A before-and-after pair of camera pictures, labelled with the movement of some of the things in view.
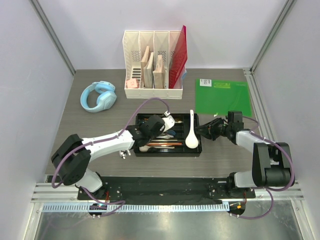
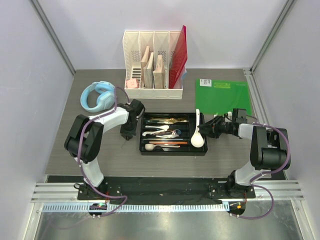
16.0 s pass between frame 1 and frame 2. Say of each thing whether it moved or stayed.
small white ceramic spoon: moved
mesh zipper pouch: stayed
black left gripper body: moved
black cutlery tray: stayed
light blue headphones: stayed
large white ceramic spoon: moved
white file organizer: stayed
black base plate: stayed
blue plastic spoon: moved
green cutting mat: stayed
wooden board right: stayed
